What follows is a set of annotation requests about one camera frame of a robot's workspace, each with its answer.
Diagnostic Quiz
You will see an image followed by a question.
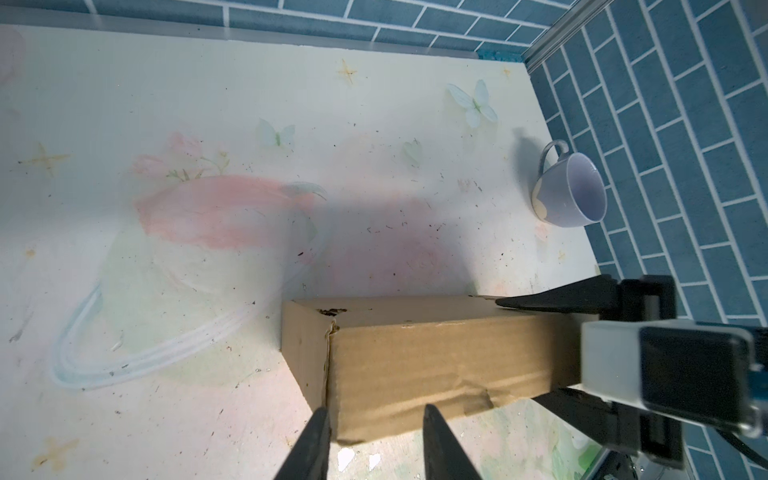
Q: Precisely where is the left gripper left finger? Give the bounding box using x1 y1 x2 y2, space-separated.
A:
274 407 331 480

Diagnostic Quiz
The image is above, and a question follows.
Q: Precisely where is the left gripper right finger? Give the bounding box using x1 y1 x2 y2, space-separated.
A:
422 404 481 480

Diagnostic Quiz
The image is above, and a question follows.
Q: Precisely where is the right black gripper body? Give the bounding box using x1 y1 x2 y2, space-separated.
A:
496 275 684 469

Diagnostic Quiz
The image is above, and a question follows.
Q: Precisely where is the brown cardboard box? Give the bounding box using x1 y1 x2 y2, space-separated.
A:
281 296 581 445

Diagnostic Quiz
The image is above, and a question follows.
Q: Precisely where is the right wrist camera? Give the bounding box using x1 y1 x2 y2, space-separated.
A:
581 319 767 438

